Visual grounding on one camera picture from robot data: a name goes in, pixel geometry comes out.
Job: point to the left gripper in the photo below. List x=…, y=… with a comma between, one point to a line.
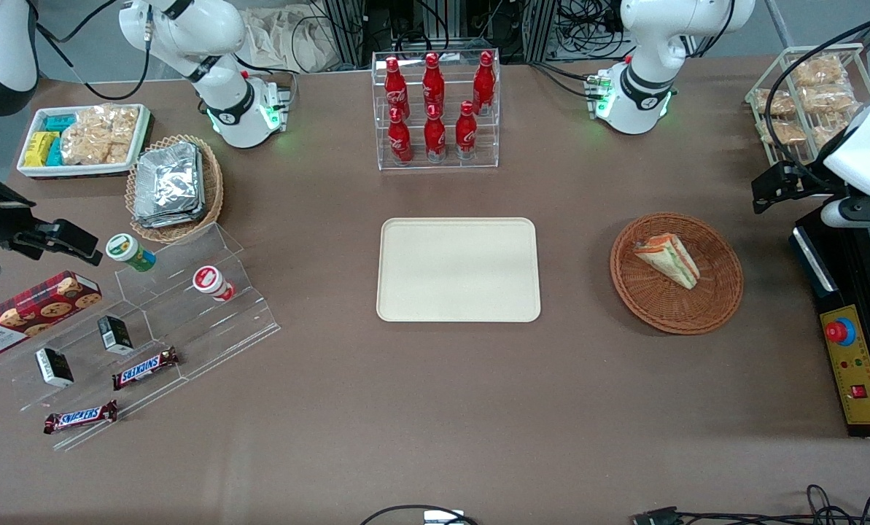
x=806, y=184

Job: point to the triangular sandwich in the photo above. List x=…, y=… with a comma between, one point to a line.
x=672, y=259

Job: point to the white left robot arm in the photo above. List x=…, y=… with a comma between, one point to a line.
x=661, y=44

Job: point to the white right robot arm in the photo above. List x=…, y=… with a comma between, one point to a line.
x=187, y=29

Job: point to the oval light wicker basket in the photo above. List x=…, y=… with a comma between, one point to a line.
x=212, y=197

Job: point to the round brown wicker basket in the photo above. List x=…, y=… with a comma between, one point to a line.
x=653, y=306

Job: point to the beige plastic tray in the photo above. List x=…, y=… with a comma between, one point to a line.
x=456, y=270

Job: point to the clear bag of fried snacks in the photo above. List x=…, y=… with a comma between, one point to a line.
x=828, y=137
x=783, y=131
x=827, y=98
x=817, y=71
x=776, y=102

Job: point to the red tartan cookie box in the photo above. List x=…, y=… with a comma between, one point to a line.
x=30, y=313

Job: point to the white rectangular serving dish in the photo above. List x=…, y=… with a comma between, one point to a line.
x=33, y=169

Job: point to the green snack cup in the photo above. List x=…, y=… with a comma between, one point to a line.
x=130, y=251

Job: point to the black machine housing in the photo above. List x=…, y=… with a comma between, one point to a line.
x=817, y=262

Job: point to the teal snack packet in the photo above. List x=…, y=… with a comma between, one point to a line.
x=60, y=122
x=55, y=153

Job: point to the yellow snack packet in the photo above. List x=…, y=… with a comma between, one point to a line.
x=39, y=148

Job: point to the small black box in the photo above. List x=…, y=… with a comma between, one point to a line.
x=54, y=367
x=115, y=334

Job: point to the large clear snack bag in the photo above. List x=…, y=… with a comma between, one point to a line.
x=99, y=135

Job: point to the silver foil packs stack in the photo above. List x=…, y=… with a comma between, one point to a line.
x=168, y=186

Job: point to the red emergency stop button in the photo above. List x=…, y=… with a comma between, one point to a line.
x=837, y=332

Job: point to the Snickers chocolate bar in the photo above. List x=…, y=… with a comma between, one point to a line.
x=145, y=368
x=79, y=417

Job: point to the grey metal pole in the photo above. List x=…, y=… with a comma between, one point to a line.
x=781, y=23

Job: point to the red snack cup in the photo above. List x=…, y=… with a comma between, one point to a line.
x=211, y=282

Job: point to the clear acrylic stepped display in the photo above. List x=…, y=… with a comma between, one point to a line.
x=208, y=335

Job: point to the yellow control panel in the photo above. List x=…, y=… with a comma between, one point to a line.
x=861, y=364

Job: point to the red cola bottle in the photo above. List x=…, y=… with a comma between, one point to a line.
x=400, y=138
x=466, y=133
x=434, y=137
x=484, y=80
x=396, y=84
x=433, y=80

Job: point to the beige cloth bag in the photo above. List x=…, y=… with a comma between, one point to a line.
x=289, y=40

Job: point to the clear acrylic bottle rack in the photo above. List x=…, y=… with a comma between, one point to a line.
x=442, y=166

